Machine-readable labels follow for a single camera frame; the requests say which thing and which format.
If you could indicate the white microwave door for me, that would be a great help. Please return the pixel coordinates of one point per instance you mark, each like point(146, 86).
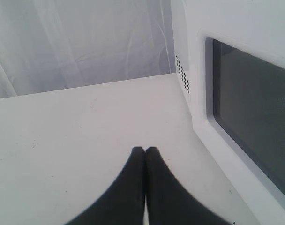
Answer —
point(237, 65)

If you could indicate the white microwave oven body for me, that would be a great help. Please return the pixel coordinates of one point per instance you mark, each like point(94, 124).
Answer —
point(182, 21)

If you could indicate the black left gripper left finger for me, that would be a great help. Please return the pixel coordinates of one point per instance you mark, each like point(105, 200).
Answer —
point(124, 201)

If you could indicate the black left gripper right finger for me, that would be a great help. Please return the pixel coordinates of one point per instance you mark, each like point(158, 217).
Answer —
point(168, 202)

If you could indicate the white backdrop curtain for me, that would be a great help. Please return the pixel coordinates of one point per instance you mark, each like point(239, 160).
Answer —
point(50, 45)

